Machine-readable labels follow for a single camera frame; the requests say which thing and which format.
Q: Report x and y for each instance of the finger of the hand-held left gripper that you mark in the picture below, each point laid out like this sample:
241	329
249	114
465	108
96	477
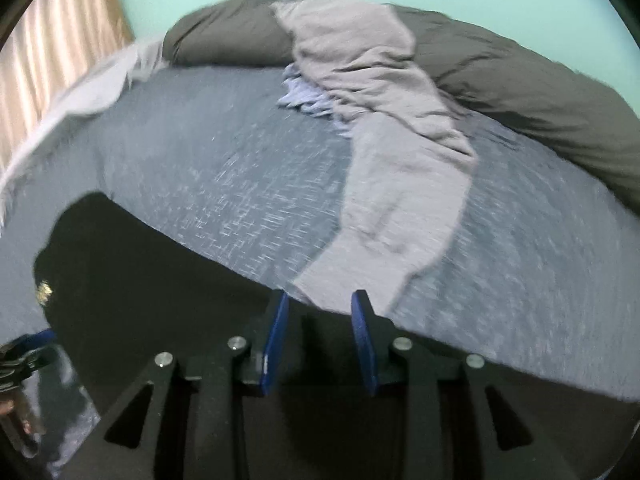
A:
32	340

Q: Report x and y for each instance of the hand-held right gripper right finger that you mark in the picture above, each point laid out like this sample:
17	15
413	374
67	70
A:
362	345

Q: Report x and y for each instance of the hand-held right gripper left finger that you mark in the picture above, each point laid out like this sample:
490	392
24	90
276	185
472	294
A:
277	345

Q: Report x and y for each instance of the black sweater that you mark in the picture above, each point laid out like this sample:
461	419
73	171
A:
150	280

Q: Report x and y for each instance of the grey sweater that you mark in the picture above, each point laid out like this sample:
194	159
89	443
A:
390	185

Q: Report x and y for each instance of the blue patterned bed cover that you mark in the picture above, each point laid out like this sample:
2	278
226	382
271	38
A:
225	170

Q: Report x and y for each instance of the light grey sheet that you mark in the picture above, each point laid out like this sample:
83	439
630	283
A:
75	95

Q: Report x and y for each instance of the light blue fringed cloth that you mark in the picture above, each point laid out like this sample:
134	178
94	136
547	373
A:
305	97

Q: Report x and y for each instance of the pink curtain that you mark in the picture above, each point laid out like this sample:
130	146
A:
55	35

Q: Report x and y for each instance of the dark grey rolled duvet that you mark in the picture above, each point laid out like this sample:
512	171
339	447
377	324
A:
525	85

